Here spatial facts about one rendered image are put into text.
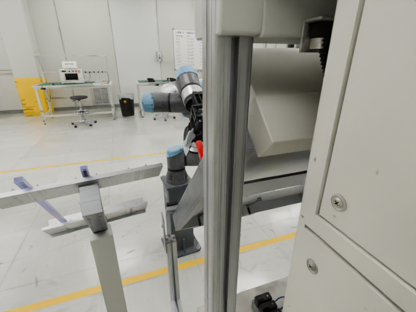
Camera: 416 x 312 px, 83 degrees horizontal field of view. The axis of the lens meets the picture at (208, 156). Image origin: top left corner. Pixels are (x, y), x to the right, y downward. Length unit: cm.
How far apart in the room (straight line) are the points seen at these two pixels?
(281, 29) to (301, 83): 10
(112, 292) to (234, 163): 72
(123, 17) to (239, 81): 722
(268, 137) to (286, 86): 8
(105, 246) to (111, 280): 13
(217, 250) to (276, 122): 18
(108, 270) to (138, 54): 684
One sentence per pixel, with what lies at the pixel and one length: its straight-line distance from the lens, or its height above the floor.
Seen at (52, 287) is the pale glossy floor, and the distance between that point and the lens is 190.
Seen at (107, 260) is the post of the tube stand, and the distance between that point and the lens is 82.
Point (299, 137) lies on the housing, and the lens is 28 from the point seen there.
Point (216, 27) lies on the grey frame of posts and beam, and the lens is 23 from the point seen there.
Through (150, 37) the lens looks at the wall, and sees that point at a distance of 744.
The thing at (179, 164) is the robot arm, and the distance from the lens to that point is 149.
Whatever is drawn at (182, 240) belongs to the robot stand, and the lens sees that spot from 178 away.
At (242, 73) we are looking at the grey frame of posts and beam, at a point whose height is 128.
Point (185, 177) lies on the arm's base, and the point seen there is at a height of 57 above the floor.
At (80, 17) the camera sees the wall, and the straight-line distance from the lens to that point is 746.
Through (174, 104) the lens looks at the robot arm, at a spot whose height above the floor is 113.
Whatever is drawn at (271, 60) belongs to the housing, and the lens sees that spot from 34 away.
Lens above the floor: 129
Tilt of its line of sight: 22 degrees down
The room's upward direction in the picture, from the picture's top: straight up
